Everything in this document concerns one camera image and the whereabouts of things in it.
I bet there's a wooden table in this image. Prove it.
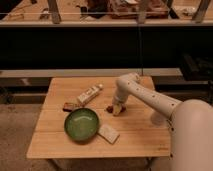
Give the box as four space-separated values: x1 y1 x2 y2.
27 77 170 159

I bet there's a small brown snack bar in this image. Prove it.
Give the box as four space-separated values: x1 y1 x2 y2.
63 103 81 112

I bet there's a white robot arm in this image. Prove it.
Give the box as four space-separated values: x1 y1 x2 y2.
112 73 213 171

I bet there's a dark red pepper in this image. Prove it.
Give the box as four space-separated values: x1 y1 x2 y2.
106 105 126 115

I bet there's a white tube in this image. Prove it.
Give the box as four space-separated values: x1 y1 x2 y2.
77 84 103 105

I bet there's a green ceramic bowl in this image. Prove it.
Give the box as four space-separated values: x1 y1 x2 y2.
64 108 100 142

